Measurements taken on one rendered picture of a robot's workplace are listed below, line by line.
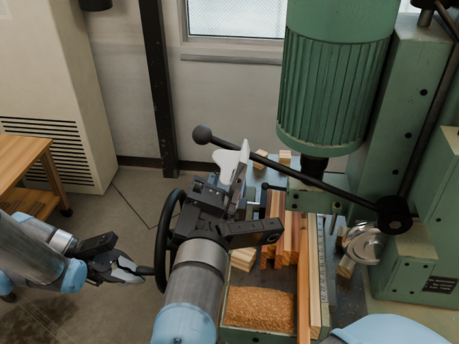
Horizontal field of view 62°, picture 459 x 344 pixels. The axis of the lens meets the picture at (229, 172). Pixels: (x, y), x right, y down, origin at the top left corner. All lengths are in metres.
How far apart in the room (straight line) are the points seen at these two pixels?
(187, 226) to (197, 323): 0.15
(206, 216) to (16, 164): 1.53
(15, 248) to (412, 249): 0.70
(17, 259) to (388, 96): 0.70
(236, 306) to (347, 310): 0.30
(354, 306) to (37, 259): 0.70
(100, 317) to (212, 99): 1.27
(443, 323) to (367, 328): 0.83
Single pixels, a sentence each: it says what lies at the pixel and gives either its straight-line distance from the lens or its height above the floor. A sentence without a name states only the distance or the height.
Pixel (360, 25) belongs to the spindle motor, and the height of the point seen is 1.44.
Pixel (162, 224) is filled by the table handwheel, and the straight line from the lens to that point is 0.95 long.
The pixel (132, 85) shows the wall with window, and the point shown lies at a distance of 2.33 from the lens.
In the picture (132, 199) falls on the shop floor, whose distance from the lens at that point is 2.44.
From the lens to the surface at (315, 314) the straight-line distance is 0.80.
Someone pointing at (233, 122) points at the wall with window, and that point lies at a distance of 2.29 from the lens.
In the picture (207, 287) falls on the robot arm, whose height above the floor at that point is 1.21.
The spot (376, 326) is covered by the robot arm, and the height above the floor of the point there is 1.43.
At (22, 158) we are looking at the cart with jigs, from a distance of 2.06.
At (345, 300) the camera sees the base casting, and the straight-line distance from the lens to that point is 1.02.
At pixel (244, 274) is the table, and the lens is 0.90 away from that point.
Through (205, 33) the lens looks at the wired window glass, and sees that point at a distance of 2.17.
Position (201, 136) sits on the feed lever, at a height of 1.27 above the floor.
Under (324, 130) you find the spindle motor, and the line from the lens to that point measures 0.70.
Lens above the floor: 1.63
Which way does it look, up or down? 39 degrees down
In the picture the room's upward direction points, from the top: straight up
